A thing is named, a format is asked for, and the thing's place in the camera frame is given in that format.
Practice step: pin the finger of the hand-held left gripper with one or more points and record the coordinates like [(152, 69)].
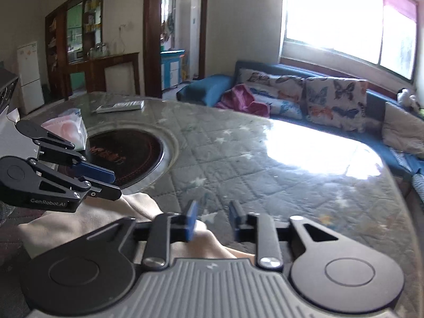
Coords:
[(96, 174), (99, 190)]

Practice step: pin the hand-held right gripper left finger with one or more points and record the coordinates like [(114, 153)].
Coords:
[(191, 222)]

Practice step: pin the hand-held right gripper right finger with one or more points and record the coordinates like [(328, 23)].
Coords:
[(237, 222)]

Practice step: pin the cream fleece garment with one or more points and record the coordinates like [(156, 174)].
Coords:
[(82, 218)]

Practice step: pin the hanging clothes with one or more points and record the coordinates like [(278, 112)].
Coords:
[(167, 26)]

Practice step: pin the round black cooktop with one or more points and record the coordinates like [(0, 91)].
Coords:
[(132, 159)]

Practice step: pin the white remote control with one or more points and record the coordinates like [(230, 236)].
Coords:
[(119, 106)]

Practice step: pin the grey appliance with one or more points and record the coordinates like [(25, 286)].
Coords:
[(6, 89)]

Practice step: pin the white fridge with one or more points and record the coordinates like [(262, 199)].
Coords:
[(29, 79)]

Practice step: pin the wooden chair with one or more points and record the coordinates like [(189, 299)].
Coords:
[(119, 79)]

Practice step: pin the magenta cloth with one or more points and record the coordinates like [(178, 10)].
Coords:
[(241, 101)]

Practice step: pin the wooden display cabinet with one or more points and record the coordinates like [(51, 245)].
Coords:
[(59, 56)]

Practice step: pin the long butterfly print pillow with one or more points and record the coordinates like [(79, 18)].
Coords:
[(288, 106), (265, 78)]

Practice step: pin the blue cabinet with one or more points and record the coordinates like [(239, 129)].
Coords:
[(170, 69)]

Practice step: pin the blue sofa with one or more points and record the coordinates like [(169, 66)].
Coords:
[(205, 87)]

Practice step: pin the large butterfly print pillow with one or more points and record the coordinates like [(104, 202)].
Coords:
[(334, 102)]

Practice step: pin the blue patterned sofa cover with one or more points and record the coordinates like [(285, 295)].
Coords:
[(419, 185)]

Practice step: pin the grey pillow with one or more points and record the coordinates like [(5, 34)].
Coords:
[(404, 129)]

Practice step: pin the panda plush toy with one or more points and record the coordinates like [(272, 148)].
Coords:
[(407, 97)]

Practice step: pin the window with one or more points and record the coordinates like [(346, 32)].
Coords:
[(331, 23)]

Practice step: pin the dark wooden door frame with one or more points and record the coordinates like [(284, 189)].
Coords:
[(152, 39)]

